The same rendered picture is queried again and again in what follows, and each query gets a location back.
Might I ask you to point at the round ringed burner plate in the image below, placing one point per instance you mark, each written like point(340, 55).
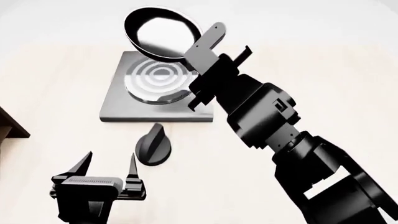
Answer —
point(155, 93)

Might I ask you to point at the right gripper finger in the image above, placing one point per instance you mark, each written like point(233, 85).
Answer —
point(196, 104)
point(243, 55)

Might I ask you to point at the grey left gripper camera box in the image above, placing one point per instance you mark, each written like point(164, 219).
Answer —
point(93, 183)

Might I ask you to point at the black stove knob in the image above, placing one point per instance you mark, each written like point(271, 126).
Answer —
point(152, 147)

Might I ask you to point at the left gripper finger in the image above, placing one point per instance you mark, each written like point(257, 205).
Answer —
point(133, 172)
point(81, 166)

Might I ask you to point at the dark brown wooden furniture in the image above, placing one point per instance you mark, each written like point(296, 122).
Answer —
point(11, 126)

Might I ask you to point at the black frying pan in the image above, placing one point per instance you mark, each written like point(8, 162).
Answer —
point(146, 50)

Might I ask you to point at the grey square stove base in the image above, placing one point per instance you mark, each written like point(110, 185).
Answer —
point(124, 109)

